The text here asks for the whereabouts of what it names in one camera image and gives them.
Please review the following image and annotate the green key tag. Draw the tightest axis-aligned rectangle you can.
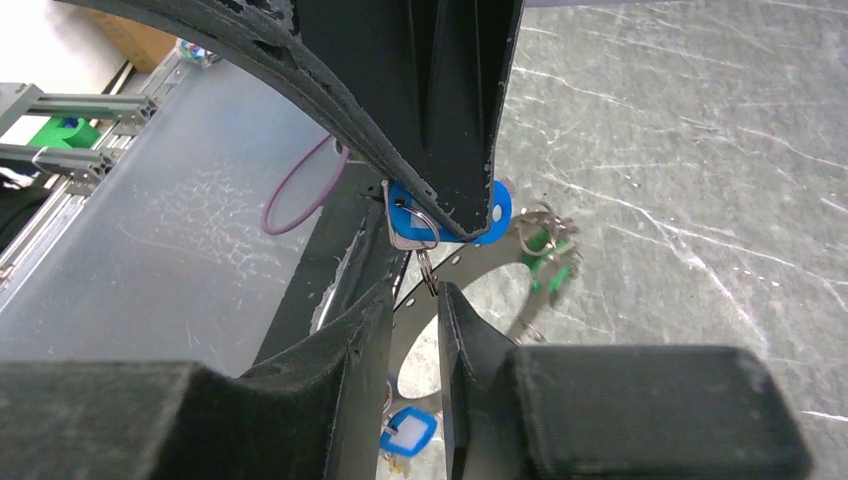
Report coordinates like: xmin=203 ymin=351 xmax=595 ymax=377
xmin=518 ymin=227 xmax=580 ymax=295

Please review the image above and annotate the green plastic block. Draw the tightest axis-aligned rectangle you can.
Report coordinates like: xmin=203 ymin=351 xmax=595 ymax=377
xmin=27 ymin=117 xmax=101 ymax=149

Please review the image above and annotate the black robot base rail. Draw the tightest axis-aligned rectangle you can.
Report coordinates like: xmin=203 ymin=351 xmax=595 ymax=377
xmin=254 ymin=163 xmax=410 ymax=364

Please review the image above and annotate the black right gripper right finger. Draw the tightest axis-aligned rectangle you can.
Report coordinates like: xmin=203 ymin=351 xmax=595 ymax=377
xmin=437 ymin=283 xmax=813 ymax=479

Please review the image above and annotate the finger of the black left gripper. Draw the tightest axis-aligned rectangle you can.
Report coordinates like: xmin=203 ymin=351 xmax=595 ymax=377
xmin=296 ymin=1 xmax=523 ymax=239
xmin=56 ymin=0 xmax=478 ymax=242

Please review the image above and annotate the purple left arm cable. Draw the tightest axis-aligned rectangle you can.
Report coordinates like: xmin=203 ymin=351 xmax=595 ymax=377
xmin=260 ymin=134 xmax=351 ymax=238

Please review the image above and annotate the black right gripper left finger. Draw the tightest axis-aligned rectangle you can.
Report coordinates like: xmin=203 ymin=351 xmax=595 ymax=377
xmin=1 ymin=281 xmax=393 ymax=479

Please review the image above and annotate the blue key tag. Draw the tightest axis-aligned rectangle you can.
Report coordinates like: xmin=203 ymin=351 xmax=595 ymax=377
xmin=379 ymin=406 xmax=439 ymax=458
xmin=384 ymin=180 xmax=513 ymax=247

